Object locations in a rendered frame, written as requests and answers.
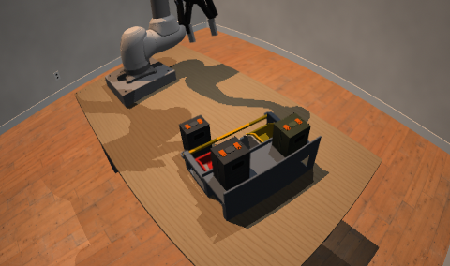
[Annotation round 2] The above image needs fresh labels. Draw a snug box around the yellow bin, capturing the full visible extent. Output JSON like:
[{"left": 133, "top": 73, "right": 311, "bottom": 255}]
[{"left": 246, "top": 123, "right": 274, "bottom": 143}]

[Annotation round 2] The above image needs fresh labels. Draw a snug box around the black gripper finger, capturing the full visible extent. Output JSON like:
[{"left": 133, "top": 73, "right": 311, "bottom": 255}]
[
  {"left": 174, "top": 0, "right": 196, "bottom": 43},
  {"left": 197, "top": 0, "right": 218, "bottom": 36}
]

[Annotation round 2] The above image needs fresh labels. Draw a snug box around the dark grey shelf rack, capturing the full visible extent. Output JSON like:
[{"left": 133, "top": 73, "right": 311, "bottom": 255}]
[{"left": 180, "top": 136, "right": 322, "bottom": 221}]

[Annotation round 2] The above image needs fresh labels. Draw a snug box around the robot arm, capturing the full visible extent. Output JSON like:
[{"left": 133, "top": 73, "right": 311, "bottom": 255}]
[{"left": 116, "top": 0, "right": 186, "bottom": 84}]

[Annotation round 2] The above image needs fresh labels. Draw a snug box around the orange bar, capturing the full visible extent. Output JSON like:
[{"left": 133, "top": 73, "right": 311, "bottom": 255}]
[{"left": 189, "top": 114, "right": 267, "bottom": 154}]

